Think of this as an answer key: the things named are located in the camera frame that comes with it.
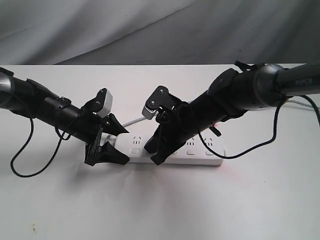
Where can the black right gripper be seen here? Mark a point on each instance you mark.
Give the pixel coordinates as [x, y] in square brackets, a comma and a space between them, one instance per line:
[178, 121]

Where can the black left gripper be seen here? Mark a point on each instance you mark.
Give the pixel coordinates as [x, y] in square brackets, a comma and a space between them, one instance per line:
[88, 127]

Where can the white five-outlet power strip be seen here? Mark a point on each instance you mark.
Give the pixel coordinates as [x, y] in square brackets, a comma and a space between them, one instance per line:
[193, 153]

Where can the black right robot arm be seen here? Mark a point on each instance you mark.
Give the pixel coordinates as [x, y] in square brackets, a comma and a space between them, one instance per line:
[233, 93]

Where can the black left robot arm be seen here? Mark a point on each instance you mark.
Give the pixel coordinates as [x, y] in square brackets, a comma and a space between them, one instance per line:
[30, 99]

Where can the grey backdrop cloth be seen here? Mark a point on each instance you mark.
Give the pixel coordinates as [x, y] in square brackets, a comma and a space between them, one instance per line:
[158, 32]

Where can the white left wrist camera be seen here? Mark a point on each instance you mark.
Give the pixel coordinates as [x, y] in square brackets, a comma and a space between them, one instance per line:
[101, 104]

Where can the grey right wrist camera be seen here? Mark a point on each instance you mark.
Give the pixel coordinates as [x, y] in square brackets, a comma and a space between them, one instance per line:
[159, 98]

